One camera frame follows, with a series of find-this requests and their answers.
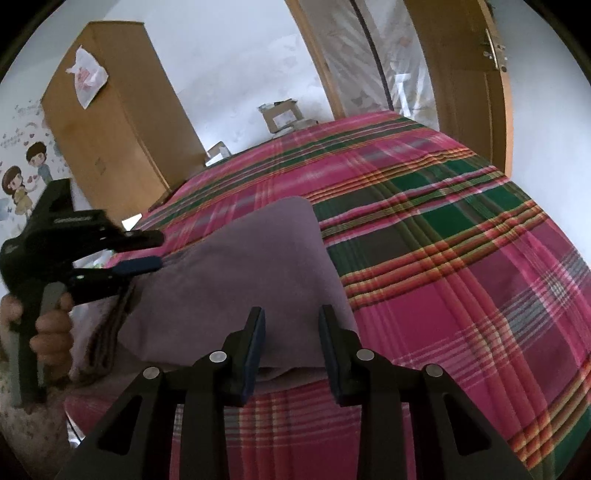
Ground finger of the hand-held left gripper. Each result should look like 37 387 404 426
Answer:
108 229 166 253
65 257 164 306

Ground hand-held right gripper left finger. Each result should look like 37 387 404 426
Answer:
55 306 267 480

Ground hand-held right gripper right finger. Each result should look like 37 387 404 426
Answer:
318 304 532 480

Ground purple fleece pants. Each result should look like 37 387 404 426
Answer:
69 196 361 388

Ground person's left forearm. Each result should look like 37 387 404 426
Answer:
0 374 77 467

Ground person's left hand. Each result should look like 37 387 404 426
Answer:
0 294 75 378

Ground wooden wardrobe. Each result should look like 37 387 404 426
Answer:
41 21 206 220

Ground small white box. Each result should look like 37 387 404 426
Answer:
205 140 232 167

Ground plaid bed sheet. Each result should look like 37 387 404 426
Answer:
62 111 591 480

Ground white plastic bag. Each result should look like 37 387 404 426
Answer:
65 45 110 110

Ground brown cardboard box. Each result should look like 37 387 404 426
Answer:
257 98 302 135

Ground clear plastic curtain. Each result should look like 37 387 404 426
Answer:
300 0 440 131

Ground wooden door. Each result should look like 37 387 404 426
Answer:
404 0 516 179

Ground black pole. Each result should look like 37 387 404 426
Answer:
350 0 399 112

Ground cartoon wall sticker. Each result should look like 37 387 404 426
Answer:
0 98 66 223

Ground wooden door frame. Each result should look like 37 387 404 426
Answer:
283 0 345 119

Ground metal door handle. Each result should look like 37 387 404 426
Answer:
479 27 509 71

